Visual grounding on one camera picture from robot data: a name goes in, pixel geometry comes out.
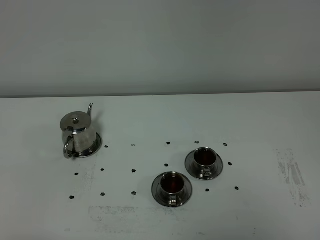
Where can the stainless steel teapot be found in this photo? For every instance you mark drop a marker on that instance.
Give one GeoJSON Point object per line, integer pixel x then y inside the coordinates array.
{"type": "Point", "coordinates": [78, 132]}

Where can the far stainless steel saucer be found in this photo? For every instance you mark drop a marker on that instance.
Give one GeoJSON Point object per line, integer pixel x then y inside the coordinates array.
{"type": "Point", "coordinates": [189, 165]}

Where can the near stainless steel teacup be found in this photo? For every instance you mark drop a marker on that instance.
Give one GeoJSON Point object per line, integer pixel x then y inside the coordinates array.
{"type": "Point", "coordinates": [172, 189]}

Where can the stainless steel saucer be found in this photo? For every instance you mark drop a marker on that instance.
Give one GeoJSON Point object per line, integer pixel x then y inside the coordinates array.
{"type": "Point", "coordinates": [155, 190]}
{"type": "Point", "coordinates": [189, 165]}

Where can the stainless steel teacup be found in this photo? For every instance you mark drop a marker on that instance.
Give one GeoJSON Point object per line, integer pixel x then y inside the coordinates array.
{"type": "Point", "coordinates": [205, 163]}
{"type": "Point", "coordinates": [172, 189]}

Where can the steel teapot saucer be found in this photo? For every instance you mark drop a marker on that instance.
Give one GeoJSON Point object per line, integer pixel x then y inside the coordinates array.
{"type": "Point", "coordinates": [92, 150]}

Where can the near stainless steel saucer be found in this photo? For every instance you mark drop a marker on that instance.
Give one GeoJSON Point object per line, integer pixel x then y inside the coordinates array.
{"type": "Point", "coordinates": [155, 190]}

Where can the far stainless steel teacup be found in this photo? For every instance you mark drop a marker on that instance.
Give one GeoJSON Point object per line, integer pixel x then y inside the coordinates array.
{"type": "Point", "coordinates": [205, 163]}

